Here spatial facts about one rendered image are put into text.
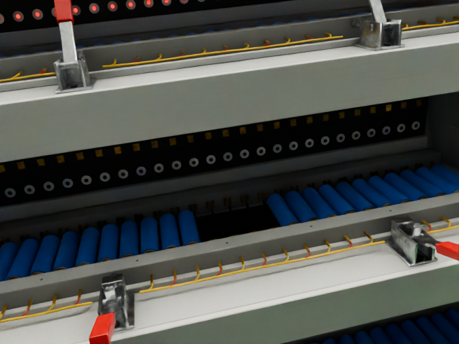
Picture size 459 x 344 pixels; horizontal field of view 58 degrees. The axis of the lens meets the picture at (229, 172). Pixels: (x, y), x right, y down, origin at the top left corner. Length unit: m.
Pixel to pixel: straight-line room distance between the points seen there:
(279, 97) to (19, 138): 0.21
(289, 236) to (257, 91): 0.14
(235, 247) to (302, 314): 0.08
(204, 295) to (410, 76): 0.26
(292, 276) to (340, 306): 0.05
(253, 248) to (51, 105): 0.21
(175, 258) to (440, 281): 0.23
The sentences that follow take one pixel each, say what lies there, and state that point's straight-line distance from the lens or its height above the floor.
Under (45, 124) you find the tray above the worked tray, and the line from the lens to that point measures 0.35.
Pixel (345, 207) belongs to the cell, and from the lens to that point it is 0.45.
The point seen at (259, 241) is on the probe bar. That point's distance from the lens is 0.39.
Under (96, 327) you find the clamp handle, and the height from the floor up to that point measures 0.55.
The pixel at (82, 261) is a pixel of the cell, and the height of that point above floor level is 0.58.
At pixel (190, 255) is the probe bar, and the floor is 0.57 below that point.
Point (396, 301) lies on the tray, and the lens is 0.41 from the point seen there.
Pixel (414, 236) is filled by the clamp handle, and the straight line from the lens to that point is 0.41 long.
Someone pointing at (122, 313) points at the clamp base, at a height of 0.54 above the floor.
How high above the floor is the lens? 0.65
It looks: 2 degrees down
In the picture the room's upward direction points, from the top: 9 degrees counter-clockwise
